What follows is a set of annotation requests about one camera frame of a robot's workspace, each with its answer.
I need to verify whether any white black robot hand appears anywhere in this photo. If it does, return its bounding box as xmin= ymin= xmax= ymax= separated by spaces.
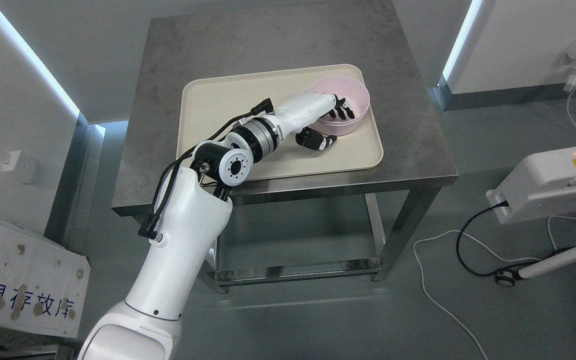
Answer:
xmin=269 ymin=92 xmax=358 ymax=151

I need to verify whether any stainless steel table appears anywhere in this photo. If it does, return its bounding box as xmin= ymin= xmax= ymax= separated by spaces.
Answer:
xmin=112 ymin=0 xmax=458 ymax=281

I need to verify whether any white wall box left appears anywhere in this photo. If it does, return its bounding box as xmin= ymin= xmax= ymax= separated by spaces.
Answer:
xmin=1 ymin=150 xmax=37 ymax=184

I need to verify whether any black power cable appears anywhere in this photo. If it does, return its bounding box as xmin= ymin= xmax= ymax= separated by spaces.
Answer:
xmin=456 ymin=202 xmax=559 ymax=279

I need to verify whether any pink bowl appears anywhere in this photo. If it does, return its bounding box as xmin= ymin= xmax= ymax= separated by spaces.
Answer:
xmin=307 ymin=75 xmax=370 ymax=136

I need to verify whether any white stand leg with caster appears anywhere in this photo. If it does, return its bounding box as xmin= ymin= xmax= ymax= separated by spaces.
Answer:
xmin=494 ymin=247 xmax=576 ymax=287

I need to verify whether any white sign board chinese text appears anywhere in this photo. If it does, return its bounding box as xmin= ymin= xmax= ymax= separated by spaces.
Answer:
xmin=0 ymin=224 xmax=90 ymax=338

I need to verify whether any white machine with warning label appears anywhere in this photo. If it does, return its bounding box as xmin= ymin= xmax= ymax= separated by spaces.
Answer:
xmin=486 ymin=146 xmax=576 ymax=224

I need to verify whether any beige plastic tray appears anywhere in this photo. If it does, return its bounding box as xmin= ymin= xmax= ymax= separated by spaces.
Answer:
xmin=177 ymin=64 xmax=384 ymax=182

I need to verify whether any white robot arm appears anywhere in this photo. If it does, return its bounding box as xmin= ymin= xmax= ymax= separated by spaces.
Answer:
xmin=78 ymin=99 xmax=278 ymax=360

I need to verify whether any white floor cable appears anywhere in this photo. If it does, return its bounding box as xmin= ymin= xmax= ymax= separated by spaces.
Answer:
xmin=413 ymin=230 xmax=540 ymax=360

